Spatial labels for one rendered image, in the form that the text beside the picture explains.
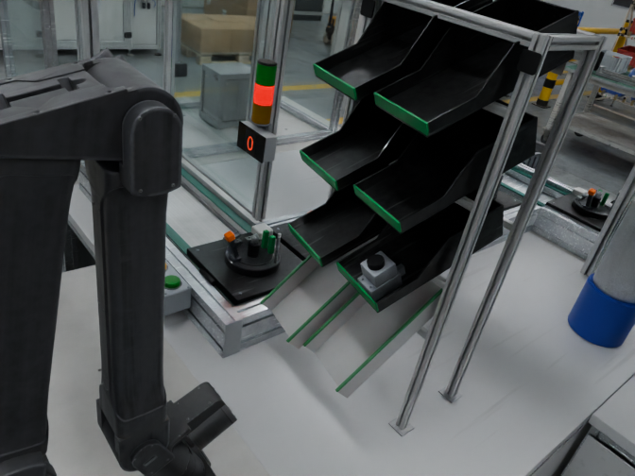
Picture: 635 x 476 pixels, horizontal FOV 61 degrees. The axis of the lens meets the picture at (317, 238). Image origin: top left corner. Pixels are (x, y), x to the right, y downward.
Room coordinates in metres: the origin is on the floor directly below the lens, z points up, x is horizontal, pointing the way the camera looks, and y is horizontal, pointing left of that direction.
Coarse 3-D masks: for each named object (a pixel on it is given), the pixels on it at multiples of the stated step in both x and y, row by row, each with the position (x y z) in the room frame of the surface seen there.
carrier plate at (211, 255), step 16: (224, 240) 1.21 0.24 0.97; (192, 256) 1.12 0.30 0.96; (208, 256) 1.12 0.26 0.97; (224, 256) 1.14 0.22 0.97; (288, 256) 1.19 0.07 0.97; (208, 272) 1.07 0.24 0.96; (224, 272) 1.07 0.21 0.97; (288, 272) 1.12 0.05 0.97; (224, 288) 1.01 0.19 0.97; (240, 288) 1.02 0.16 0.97; (256, 288) 1.03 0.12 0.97; (272, 288) 1.04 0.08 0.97
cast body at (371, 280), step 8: (376, 256) 0.79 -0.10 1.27; (384, 256) 0.80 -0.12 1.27; (368, 264) 0.77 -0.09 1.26; (376, 264) 0.77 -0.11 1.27; (384, 264) 0.77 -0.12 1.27; (392, 264) 0.77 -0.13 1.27; (400, 264) 0.82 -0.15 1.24; (368, 272) 0.77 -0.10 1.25; (376, 272) 0.76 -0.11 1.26; (384, 272) 0.76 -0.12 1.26; (392, 272) 0.77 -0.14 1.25; (400, 272) 0.81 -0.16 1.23; (360, 280) 0.78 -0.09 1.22; (368, 280) 0.78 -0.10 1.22; (376, 280) 0.76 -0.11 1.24; (384, 280) 0.77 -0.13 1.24; (392, 280) 0.78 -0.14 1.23; (400, 280) 0.79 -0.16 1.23; (368, 288) 0.76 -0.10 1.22; (376, 288) 0.76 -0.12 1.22; (384, 288) 0.77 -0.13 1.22; (392, 288) 0.78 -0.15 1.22; (376, 296) 0.76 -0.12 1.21; (384, 296) 0.77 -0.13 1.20
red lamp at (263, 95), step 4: (256, 84) 1.34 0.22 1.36; (256, 88) 1.34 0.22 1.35; (260, 88) 1.34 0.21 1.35; (264, 88) 1.34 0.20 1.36; (268, 88) 1.34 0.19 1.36; (272, 88) 1.35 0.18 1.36; (256, 92) 1.34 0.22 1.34; (260, 92) 1.34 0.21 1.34; (264, 92) 1.34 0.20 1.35; (268, 92) 1.34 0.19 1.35; (272, 92) 1.35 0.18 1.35; (256, 96) 1.34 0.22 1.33; (260, 96) 1.34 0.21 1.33; (264, 96) 1.34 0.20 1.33; (268, 96) 1.34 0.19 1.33; (272, 96) 1.35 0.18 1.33; (256, 100) 1.34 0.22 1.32; (260, 100) 1.34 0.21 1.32; (264, 100) 1.34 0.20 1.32; (268, 100) 1.34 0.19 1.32; (272, 100) 1.36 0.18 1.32; (260, 104) 1.34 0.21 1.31; (264, 104) 1.34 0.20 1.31; (268, 104) 1.34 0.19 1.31
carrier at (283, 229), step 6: (288, 222) 1.37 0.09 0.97; (276, 228) 1.33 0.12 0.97; (282, 228) 1.33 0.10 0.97; (288, 228) 1.34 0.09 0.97; (276, 234) 1.30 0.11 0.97; (282, 234) 1.30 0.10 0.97; (288, 234) 1.30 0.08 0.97; (282, 240) 1.28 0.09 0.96; (288, 240) 1.27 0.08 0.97; (294, 240) 1.28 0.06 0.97; (288, 246) 1.25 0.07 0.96; (294, 246) 1.25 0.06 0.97; (300, 246) 1.25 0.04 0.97; (294, 252) 1.24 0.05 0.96; (300, 252) 1.22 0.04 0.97; (306, 252) 1.23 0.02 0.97; (300, 258) 1.22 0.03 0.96
